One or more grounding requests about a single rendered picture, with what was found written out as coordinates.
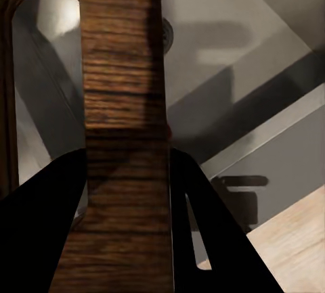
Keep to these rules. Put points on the cutting board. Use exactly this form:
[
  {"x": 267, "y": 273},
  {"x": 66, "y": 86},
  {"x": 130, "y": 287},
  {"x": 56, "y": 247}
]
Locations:
[{"x": 122, "y": 243}]

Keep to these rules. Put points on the drop in sink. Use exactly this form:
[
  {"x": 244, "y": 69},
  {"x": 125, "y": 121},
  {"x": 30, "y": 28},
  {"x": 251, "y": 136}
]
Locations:
[{"x": 238, "y": 73}]

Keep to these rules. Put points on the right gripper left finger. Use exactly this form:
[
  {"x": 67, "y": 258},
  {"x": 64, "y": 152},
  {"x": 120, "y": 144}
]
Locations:
[{"x": 34, "y": 223}]

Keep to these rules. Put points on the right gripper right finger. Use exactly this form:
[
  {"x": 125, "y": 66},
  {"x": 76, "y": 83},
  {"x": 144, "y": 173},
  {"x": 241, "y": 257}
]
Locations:
[{"x": 236, "y": 265}]

